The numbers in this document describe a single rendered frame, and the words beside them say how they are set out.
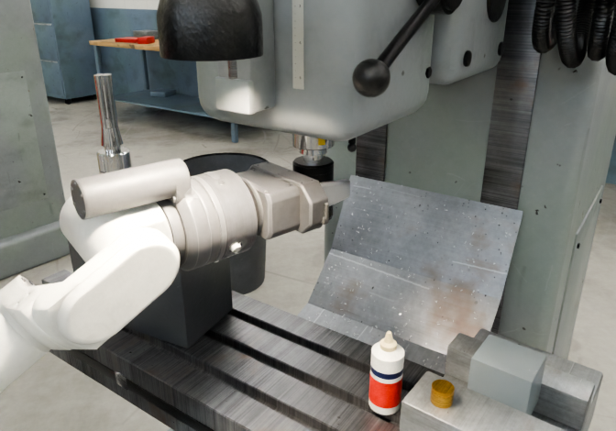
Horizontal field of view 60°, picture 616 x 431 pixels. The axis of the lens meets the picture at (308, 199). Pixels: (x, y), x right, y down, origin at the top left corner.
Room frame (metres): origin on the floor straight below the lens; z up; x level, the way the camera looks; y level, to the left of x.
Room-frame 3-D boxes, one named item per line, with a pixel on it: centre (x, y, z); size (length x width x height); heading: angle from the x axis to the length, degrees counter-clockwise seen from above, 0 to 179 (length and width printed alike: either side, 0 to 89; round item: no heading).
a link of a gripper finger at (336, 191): (0.56, -0.03, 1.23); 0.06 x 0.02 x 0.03; 130
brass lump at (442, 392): (0.43, -0.13, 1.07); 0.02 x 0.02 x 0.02
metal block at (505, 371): (0.45, -0.20, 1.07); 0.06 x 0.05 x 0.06; 53
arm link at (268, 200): (0.53, 0.06, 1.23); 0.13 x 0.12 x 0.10; 40
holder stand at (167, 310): (0.75, 0.25, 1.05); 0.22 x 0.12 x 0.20; 64
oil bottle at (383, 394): (0.54, -0.10, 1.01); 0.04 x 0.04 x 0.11
